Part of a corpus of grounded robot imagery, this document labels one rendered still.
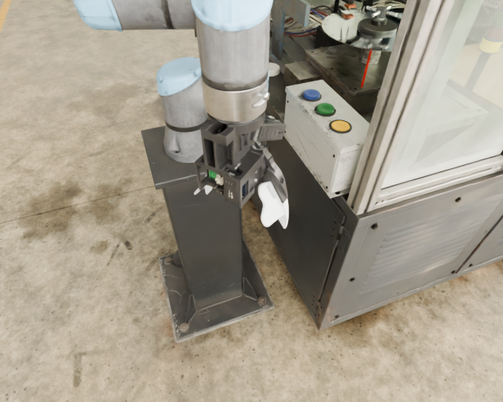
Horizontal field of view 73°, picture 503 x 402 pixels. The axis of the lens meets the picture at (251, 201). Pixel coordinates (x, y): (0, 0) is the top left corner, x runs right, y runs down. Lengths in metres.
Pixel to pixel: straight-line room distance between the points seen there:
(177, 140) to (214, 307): 0.80
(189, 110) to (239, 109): 0.47
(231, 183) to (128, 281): 1.24
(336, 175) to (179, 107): 0.40
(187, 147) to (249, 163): 0.47
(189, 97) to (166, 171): 0.20
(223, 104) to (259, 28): 0.09
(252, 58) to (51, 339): 1.43
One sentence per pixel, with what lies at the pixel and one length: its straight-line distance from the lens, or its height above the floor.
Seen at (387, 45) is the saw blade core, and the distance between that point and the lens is 1.09.
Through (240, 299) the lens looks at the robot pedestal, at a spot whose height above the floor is 0.01.
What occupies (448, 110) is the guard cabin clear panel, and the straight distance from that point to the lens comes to 0.79.
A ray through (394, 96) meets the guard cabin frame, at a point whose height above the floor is 1.04.
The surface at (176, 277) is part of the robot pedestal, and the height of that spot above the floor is 0.01.
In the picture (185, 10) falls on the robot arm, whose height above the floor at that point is 1.20.
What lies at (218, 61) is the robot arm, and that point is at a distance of 0.37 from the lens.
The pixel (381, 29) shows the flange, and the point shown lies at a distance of 1.16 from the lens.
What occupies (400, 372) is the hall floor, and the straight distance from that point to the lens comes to 1.49.
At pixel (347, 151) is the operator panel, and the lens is 0.75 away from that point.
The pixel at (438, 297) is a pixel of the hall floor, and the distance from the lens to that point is 1.70.
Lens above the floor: 1.34
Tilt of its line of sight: 47 degrees down
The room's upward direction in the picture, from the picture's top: straight up
